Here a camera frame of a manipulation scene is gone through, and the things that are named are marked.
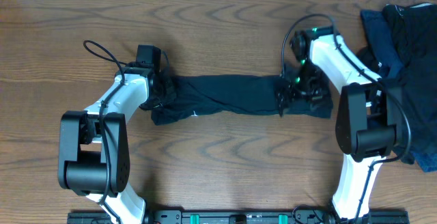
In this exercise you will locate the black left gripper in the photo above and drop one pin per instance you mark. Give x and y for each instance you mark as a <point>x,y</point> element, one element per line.
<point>167,89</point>

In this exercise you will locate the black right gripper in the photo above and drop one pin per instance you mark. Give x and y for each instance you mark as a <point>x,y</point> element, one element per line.
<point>285,94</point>

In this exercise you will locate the black nike t-shirt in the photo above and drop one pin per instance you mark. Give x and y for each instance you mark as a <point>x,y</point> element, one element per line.
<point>207,95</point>

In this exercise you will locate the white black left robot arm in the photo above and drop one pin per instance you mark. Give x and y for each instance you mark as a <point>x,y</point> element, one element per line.
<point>94,157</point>

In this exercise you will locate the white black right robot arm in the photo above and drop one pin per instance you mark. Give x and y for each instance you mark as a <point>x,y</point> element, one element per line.
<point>368,124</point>

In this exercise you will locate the navy blue garment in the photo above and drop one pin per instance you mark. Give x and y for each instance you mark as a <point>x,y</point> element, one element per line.
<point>378,35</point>

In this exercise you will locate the black garment pile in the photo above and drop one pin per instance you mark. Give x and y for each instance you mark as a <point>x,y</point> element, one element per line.
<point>413,31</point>

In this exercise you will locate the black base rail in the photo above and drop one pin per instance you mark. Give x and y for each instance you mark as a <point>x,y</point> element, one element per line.
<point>239,217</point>

